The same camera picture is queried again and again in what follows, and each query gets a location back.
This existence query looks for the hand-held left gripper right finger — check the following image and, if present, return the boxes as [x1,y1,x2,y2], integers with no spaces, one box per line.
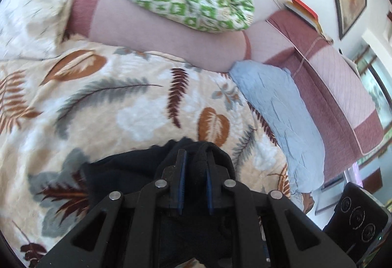
[205,150,357,268]

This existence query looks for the white patterned pillow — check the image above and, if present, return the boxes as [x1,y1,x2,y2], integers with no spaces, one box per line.
[0,0,90,61]

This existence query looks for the leaf print blanket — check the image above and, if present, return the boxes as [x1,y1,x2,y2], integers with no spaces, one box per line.
[0,41,308,268]

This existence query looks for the pink bolster cushion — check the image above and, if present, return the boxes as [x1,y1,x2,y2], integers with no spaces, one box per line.
[67,0,252,73]

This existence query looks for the red book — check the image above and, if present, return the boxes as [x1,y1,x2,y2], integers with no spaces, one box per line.
[290,0,319,23]

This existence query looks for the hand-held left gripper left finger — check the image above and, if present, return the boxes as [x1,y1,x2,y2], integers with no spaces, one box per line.
[37,148,188,268]

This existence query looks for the black pants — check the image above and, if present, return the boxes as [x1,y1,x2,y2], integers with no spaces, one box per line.
[81,137,264,268]

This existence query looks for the wooden window frame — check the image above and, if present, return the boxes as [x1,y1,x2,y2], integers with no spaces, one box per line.
[351,11,392,167]

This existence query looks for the light blue quilted blanket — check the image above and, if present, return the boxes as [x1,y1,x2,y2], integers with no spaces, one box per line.
[229,60,326,195]

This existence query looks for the pink quilted bed headboard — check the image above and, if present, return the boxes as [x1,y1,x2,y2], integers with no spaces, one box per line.
[245,8,385,183]

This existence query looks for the white cable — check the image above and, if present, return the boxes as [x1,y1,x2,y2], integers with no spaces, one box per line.
[266,19,307,78]

